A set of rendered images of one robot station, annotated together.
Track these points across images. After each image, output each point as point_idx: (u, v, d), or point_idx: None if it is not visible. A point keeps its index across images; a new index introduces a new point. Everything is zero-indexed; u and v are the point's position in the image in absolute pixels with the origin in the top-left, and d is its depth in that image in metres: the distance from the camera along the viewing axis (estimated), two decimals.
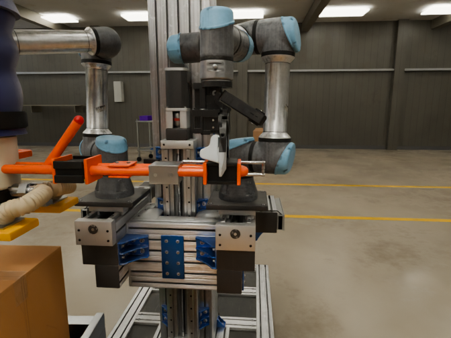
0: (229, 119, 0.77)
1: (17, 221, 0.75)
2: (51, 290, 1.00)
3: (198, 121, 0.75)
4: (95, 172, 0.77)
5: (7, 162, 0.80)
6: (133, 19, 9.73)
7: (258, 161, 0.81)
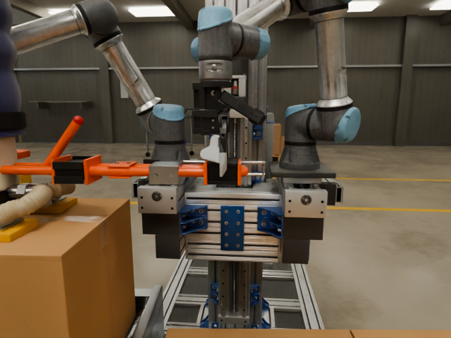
0: (229, 119, 0.77)
1: (17, 222, 0.74)
2: (123, 242, 0.96)
3: (198, 121, 0.74)
4: (95, 172, 0.77)
5: (6, 163, 0.79)
6: (141, 15, 9.69)
7: (258, 161, 0.81)
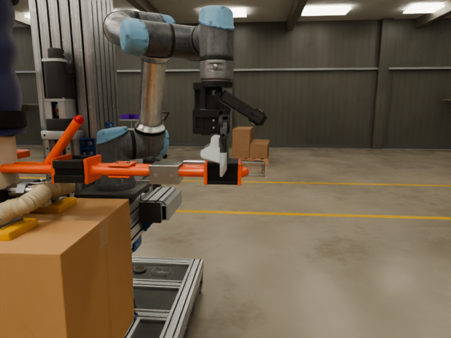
0: (229, 119, 0.77)
1: (16, 221, 0.74)
2: (122, 243, 0.96)
3: (198, 121, 0.74)
4: (95, 172, 0.77)
5: (6, 161, 0.79)
6: None
7: (258, 161, 0.81)
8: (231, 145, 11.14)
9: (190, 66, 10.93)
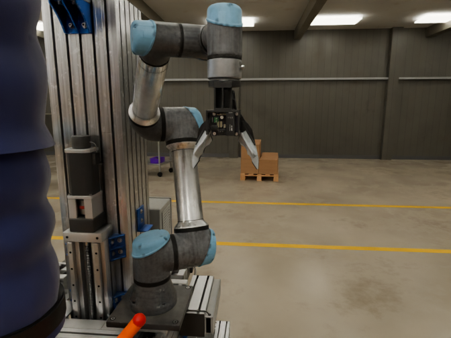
0: None
1: None
2: None
3: (234, 121, 0.71)
4: None
5: None
6: None
7: None
8: (237, 156, 10.92)
9: (195, 75, 10.72)
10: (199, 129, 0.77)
